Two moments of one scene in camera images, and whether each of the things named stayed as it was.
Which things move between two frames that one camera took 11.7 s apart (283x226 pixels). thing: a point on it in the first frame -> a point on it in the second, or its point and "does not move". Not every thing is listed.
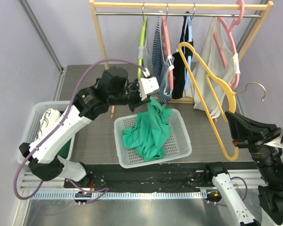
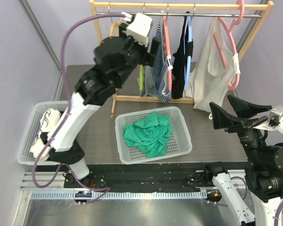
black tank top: [179, 58] does not move
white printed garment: [46, 120] does not move
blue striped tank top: [161, 65] does not move
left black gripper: [139, 101] -> [147, 59]
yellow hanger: [210, 75] -> [114, 25]
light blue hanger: [188, 56] does not move
